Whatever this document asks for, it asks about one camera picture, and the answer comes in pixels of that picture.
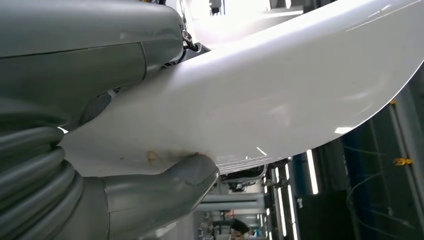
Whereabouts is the person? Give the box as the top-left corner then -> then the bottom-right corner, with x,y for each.
211,216 -> 253,240

